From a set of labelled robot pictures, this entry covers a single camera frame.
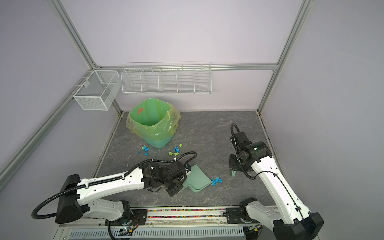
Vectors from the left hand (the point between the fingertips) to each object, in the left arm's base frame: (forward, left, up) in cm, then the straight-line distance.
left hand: (177, 189), depth 72 cm
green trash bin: (+32, +13, -8) cm, 36 cm away
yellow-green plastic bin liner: (+47, +17, +1) cm, 50 cm away
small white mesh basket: (+62, +53, +13) cm, 83 cm away
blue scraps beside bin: (+30, +24, -11) cm, 40 cm away
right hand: (+7, -30, +7) cm, 32 cm away
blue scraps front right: (+5, -20, -10) cm, 23 cm away
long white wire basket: (+66, +6, +19) cm, 69 cm away
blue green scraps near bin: (+28, +2, -11) cm, 30 cm away
